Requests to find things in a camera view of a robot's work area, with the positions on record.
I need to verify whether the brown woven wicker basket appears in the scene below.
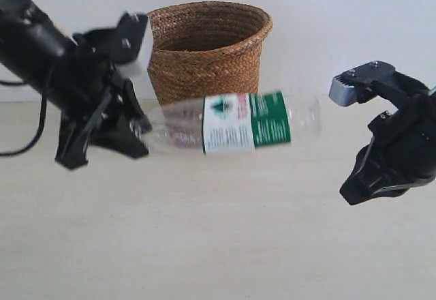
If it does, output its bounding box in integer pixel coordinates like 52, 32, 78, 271
147, 1, 273, 105

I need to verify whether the clear plastic bottle green label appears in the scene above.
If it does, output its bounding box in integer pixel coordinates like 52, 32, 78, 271
142, 91, 322, 155

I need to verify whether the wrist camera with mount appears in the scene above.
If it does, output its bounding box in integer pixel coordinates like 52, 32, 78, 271
328, 61, 431, 108
72, 12, 149, 77

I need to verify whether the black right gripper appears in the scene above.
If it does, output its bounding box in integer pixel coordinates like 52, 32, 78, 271
339, 93, 435, 205

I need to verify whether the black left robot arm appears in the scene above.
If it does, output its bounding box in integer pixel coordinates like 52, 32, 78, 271
1, 0, 151, 170

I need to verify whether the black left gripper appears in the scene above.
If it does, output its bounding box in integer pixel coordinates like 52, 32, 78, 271
44, 33, 152, 170

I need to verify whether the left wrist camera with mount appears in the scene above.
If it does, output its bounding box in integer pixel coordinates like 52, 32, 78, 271
72, 12, 149, 77

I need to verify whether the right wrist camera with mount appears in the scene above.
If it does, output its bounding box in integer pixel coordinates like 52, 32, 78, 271
328, 61, 431, 108

